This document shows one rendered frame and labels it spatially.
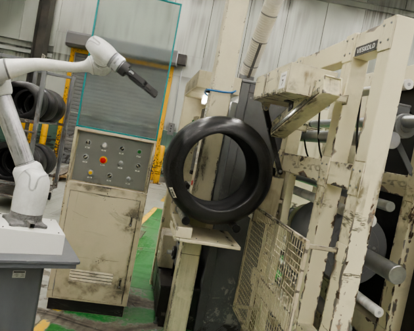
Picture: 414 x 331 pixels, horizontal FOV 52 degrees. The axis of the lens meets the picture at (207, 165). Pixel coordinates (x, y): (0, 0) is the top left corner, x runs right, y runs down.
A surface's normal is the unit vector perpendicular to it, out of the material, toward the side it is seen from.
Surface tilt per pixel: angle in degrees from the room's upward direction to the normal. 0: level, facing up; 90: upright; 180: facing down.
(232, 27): 90
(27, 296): 90
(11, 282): 90
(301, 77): 90
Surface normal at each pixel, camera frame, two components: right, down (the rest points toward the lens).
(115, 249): 0.14, 0.09
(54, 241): 0.47, 0.14
